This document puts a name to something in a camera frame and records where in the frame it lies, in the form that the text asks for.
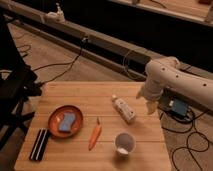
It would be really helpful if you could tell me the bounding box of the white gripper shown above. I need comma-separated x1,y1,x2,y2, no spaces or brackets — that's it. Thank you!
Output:
136,78,163,115

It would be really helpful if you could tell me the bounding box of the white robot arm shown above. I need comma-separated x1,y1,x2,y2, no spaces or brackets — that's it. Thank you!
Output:
136,57,213,114

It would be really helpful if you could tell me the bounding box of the blue electronics box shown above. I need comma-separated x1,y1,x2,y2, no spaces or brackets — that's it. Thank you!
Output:
169,99,188,118

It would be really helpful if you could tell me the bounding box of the white paper cup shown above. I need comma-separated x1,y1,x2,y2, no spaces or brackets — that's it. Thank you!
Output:
114,132,136,156

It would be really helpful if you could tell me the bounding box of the orange carrot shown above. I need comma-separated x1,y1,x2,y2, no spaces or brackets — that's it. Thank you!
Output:
88,120,102,151

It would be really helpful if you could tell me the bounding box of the blue sponge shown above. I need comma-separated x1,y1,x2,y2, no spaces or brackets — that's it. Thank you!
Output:
58,113,76,132

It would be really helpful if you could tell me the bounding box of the orange frying pan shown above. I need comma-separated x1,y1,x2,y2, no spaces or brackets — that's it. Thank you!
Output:
29,105,83,162

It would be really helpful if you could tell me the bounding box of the black office chair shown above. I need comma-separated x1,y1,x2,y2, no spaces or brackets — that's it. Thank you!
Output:
0,12,42,150

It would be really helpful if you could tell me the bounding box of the grey metal rail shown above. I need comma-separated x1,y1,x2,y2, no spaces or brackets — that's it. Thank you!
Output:
0,0,213,79

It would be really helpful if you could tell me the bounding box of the black cables right floor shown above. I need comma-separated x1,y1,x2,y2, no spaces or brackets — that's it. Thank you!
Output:
159,106,213,171

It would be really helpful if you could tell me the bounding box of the black floor cable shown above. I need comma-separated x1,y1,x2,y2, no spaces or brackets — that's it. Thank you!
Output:
33,36,90,85

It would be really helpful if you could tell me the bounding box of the white object on rail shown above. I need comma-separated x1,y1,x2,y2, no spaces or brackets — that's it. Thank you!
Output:
40,3,65,22

